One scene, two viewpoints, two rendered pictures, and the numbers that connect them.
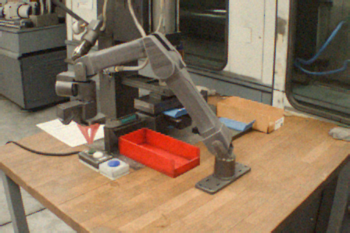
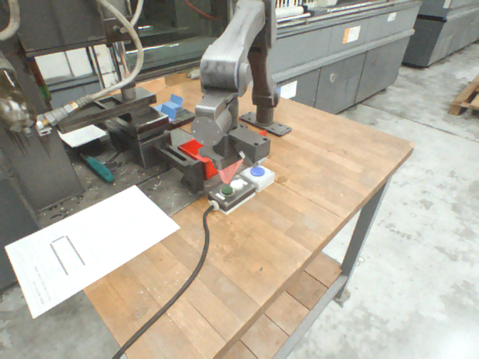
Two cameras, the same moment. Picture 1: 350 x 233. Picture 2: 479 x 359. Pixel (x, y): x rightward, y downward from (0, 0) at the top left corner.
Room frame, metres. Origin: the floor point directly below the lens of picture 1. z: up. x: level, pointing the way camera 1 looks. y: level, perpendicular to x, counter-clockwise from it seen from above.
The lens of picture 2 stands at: (1.10, 0.81, 1.39)
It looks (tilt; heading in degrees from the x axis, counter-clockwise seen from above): 38 degrees down; 272
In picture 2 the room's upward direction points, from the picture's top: straight up
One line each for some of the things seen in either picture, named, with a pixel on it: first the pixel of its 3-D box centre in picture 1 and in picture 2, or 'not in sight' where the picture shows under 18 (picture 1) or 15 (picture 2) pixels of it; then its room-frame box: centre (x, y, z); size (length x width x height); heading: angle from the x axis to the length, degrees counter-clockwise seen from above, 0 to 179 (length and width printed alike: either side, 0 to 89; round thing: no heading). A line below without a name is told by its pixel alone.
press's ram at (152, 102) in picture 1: (148, 70); (102, 89); (1.47, 0.10, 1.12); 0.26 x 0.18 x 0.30; 47
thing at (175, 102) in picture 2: (233, 121); (162, 105); (1.42, -0.22, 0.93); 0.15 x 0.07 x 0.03; 51
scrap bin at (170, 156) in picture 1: (158, 151); (224, 146); (1.17, 0.06, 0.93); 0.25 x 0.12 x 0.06; 47
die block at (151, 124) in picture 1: (164, 120); (140, 140); (1.43, 0.04, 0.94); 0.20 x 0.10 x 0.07; 137
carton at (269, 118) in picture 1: (250, 114); (147, 97); (1.51, -0.30, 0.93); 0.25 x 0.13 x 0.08; 47
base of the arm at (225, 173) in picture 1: (224, 166); (264, 114); (1.04, -0.14, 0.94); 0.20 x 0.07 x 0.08; 137
